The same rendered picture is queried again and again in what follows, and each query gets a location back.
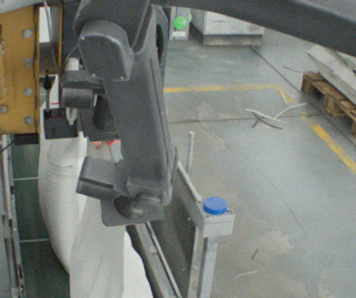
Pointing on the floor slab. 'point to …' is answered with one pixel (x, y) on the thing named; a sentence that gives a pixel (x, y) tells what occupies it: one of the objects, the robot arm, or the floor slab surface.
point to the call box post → (207, 266)
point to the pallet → (341, 106)
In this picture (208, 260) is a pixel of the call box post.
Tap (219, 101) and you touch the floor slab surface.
